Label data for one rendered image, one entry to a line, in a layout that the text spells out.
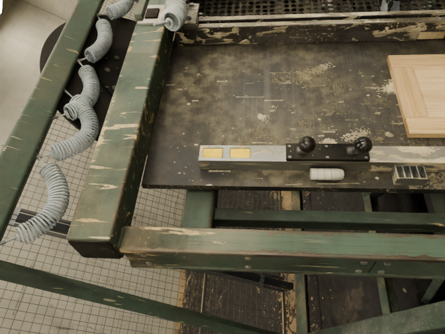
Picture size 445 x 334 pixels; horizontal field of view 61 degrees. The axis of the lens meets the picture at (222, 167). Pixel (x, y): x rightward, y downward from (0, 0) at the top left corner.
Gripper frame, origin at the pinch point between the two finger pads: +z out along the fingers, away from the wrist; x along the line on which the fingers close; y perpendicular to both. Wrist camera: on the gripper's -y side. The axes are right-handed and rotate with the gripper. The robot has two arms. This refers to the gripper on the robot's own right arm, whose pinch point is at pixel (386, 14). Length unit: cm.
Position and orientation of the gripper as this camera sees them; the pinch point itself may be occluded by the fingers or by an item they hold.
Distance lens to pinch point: 147.6
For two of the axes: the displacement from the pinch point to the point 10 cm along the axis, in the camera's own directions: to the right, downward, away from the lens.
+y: -0.7, 8.2, -5.7
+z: 0.8, 5.7, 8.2
